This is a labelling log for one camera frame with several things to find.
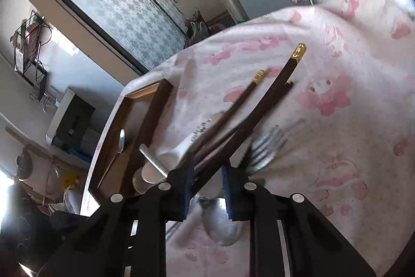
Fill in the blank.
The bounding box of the gold dark chopstick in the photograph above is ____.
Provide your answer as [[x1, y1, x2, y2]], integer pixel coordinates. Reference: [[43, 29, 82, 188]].
[[191, 43, 307, 197]]

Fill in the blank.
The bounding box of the white ceramic soup spoon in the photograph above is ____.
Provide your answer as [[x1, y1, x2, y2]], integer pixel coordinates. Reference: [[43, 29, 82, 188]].
[[141, 112, 225, 184]]

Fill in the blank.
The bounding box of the large steel spoon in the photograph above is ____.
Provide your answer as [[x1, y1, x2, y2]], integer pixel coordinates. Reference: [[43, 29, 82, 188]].
[[132, 144, 169, 194]]

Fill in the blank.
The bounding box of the brown wooden tray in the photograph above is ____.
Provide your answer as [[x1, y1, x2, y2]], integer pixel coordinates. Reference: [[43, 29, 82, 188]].
[[87, 79, 174, 204]]

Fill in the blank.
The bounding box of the steel fork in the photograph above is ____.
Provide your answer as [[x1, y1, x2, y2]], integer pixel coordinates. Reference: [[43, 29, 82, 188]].
[[240, 119, 306, 176]]

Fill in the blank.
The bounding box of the pink patterned tablecloth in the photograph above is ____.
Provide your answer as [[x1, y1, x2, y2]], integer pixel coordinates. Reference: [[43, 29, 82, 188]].
[[81, 0, 415, 277]]

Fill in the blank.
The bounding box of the wire wall shelf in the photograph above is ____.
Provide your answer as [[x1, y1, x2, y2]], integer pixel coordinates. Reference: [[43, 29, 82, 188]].
[[10, 10, 52, 102]]

